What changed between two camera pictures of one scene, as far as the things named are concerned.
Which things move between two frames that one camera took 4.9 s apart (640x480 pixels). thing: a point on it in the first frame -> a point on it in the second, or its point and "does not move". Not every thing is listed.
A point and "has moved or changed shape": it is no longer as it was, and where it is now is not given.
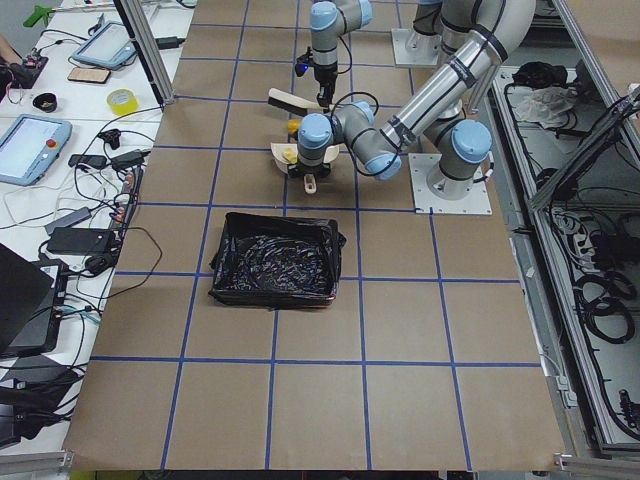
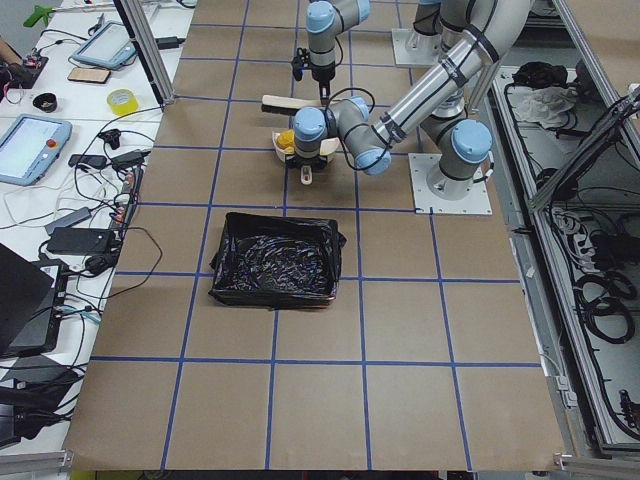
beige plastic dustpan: x=330 y=153 has moved or changed shape
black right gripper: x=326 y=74 does not move
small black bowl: x=45 y=101 does not move
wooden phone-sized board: x=96 y=75 does not move
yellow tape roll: x=123 y=101 does not move
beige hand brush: x=291 y=102 has moved or changed shape
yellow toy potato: x=293 y=125 has moved or changed shape
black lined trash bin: x=273 y=262 does not move
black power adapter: x=80 y=240 does not move
